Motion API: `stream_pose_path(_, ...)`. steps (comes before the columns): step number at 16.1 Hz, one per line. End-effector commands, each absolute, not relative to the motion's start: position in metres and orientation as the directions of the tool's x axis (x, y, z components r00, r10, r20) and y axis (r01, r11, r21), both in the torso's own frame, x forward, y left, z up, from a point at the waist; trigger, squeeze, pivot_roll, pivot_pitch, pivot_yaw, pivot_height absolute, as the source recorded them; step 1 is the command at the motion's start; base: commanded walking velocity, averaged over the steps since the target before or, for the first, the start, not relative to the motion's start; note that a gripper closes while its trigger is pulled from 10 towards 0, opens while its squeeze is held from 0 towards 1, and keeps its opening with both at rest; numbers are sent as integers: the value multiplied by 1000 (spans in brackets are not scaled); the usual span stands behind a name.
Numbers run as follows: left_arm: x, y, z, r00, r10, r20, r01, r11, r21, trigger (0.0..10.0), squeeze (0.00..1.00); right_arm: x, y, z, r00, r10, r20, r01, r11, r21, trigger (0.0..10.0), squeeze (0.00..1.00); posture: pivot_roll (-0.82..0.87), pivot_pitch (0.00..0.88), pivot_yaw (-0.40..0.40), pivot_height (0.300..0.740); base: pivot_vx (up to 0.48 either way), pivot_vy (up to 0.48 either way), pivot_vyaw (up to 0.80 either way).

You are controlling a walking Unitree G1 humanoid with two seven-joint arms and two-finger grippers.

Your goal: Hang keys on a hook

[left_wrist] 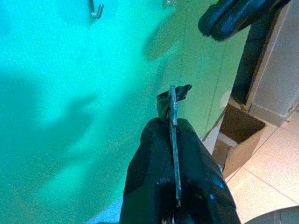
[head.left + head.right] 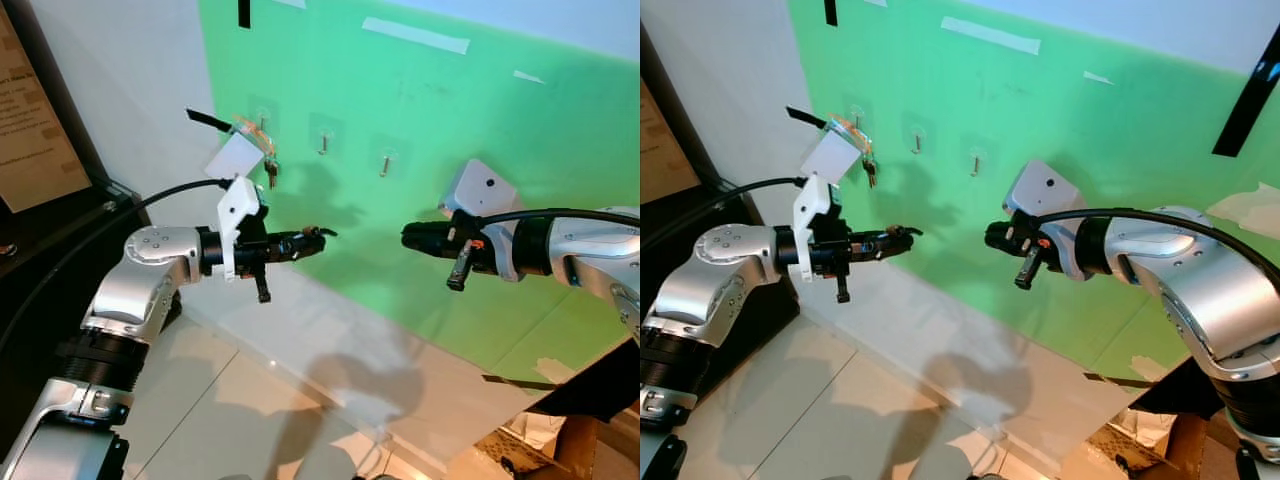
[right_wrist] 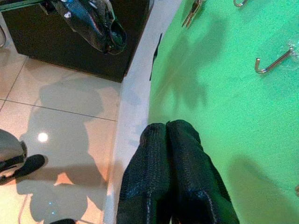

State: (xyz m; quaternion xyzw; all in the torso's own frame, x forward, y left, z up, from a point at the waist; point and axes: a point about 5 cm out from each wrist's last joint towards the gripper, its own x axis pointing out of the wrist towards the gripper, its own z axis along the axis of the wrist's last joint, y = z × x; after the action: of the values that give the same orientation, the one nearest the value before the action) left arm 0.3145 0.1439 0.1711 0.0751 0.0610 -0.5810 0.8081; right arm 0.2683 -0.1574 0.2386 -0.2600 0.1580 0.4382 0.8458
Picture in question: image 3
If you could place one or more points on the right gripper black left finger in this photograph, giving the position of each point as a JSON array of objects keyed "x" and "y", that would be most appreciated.
[{"x": 147, "y": 177}]

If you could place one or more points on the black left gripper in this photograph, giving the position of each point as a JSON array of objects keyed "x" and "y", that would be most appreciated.
[{"x": 8, "y": 166}]

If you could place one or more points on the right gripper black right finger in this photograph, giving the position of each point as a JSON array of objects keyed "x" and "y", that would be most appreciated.
[{"x": 196, "y": 182}]

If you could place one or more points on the black robot foot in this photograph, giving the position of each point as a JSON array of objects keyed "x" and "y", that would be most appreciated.
[{"x": 61, "y": 221}]

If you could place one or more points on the black tape strip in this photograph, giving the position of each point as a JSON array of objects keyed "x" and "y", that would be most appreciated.
[{"x": 155, "y": 54}]

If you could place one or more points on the black glass table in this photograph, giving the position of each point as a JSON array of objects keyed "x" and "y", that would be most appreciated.
[{"x": 42, "y": 39}]

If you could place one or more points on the metal chair leg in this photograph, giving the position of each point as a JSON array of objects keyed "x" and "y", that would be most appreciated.
[{"x": 2, "y": 37}]

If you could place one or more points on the black plastic bag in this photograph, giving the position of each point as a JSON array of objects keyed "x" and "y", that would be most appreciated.
[{"x": 88, "y": 21}]

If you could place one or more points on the green wall board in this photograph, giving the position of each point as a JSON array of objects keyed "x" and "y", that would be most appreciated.
[{"x": 233, "y": 105}]

